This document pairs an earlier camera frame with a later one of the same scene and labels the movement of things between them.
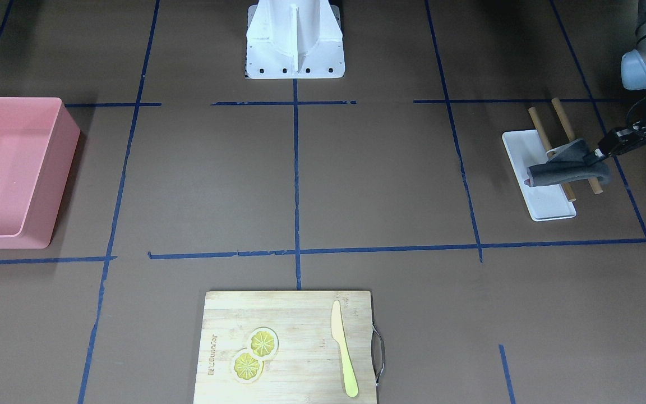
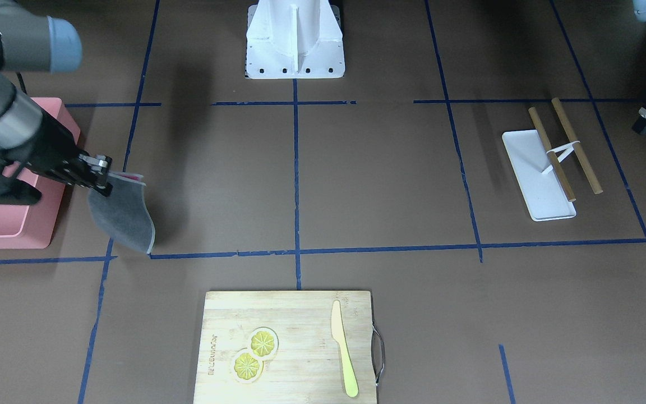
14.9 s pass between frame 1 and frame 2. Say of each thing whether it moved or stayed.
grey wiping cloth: moved
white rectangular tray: stayed
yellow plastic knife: stayed
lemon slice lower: stayed
